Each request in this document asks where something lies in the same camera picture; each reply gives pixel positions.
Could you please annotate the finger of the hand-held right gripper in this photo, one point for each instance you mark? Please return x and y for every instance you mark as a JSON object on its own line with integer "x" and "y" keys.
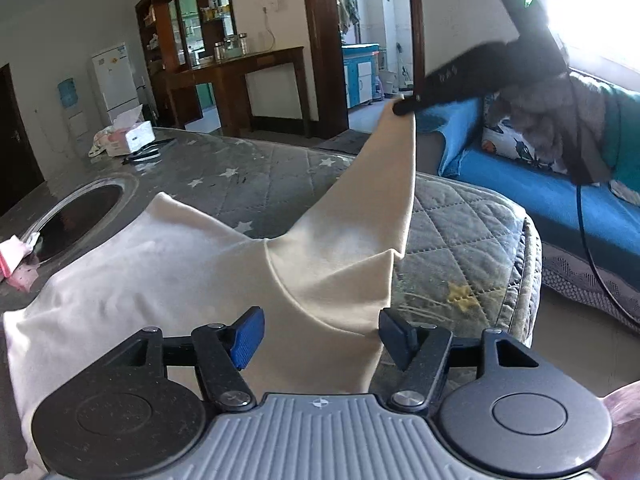
{"x": 407, "y": 105}

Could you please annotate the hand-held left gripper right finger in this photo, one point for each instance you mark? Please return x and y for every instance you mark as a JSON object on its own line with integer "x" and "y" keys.
{"x": 395, "y": 340}

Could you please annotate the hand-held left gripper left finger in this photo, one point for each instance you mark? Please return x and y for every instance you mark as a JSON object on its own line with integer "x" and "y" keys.
{"x": 247, "y": 337}

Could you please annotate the cream garment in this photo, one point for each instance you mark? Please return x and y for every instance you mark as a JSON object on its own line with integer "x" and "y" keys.
{"x": 175, "y": 270}

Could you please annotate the blue white cabinet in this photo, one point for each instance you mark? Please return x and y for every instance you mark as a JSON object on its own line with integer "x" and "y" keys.
{"x": 360, "y": 77}

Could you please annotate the white printed pillow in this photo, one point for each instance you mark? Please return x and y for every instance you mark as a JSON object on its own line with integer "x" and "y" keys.
{"x": 505, "y": 140}

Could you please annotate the teal cloth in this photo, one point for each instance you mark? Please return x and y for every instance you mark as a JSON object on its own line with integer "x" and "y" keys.
{"x": 625, "y": 135}

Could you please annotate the blue sofa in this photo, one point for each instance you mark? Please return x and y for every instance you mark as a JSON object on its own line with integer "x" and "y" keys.
{"x": 525, "y": 200}

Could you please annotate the glass jar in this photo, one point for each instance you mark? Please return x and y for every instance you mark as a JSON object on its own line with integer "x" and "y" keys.
{"x": 243, "y": 44}
{"x": 229, "y": 47}
{"x": 218, "y": 52}

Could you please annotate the wooden console table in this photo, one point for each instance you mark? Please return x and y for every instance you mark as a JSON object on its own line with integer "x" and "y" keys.
{"x": 225, "y": 72}

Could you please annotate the round black built-in cooktop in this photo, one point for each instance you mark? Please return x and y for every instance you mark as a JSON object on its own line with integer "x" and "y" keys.
{"x": 75, "y": 215}

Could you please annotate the black flat device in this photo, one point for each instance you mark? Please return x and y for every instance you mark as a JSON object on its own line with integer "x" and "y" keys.
{"x": 150, "y": 149}

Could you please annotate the white pink tissue pack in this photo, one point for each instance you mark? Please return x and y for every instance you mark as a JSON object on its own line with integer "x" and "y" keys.
{"x": 135, "y": 137}

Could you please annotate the floral cloth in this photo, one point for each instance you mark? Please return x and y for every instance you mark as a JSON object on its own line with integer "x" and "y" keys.
{"x": 98, "y": 142}

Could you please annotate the person's pink clothing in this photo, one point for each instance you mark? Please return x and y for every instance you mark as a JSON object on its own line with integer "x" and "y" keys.
{"x": 625, "y": 435}

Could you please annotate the pink white small cloth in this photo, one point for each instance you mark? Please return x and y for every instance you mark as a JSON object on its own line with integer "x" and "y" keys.
{"x": 12, "y": 255}

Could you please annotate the wooden glass display cabinet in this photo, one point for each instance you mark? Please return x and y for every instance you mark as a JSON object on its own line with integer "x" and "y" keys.
{"x": 160, "y": 25}

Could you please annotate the white fridge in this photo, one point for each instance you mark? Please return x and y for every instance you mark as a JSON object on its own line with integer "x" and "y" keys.
{"x": 115, "y": 85}

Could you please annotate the dark wooden door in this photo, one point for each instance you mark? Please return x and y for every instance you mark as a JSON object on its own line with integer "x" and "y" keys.
{"x": 17, "y": 150}

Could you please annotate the white water dispenser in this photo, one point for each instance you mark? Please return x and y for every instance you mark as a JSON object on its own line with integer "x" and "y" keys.
{"x": 67, "y": 92}

